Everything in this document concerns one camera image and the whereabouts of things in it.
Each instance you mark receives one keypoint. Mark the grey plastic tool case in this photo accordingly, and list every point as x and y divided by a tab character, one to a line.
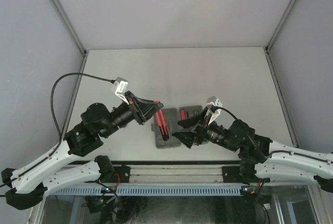
172	116

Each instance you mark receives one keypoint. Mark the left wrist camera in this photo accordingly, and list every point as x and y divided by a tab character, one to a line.
120	89

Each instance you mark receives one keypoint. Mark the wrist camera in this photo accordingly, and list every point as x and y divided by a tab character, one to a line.
213	107
120	89

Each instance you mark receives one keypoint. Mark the red utility knife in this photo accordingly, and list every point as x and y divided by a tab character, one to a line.
162	125

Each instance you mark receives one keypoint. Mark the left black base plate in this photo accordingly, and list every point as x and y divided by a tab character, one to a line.
121	174

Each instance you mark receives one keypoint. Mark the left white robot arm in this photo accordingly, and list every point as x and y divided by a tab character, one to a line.
32	183

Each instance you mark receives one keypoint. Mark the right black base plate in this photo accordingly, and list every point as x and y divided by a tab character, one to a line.
234	174

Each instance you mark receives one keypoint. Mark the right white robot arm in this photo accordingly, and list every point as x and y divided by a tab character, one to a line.
261	158

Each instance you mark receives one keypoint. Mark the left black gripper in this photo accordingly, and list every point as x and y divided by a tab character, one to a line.
147	108

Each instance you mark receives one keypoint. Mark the blue slotted cable duct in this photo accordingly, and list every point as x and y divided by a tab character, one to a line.
153	190

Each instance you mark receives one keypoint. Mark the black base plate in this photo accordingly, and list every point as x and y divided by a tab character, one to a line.
234	174
121	174

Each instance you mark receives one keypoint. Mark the aluminium mounting rail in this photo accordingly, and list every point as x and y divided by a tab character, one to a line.
140	174

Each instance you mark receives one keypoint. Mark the left aluminium frame post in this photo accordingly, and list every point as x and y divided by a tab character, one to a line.
62	15

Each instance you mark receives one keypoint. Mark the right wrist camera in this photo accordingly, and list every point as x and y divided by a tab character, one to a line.
213	107

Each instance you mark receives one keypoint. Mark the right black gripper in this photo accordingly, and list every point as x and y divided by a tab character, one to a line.
187	137

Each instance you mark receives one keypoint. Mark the right aluminium frame post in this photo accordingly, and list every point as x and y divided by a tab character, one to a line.
272	67

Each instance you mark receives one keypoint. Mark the red handled pliers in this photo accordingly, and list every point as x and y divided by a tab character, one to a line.
193	112

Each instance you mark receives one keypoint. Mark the red black screwdriver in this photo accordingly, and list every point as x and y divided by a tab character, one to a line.
182	114

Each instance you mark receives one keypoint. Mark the aluminium frame post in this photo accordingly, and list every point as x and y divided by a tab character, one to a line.
62	15
272	67

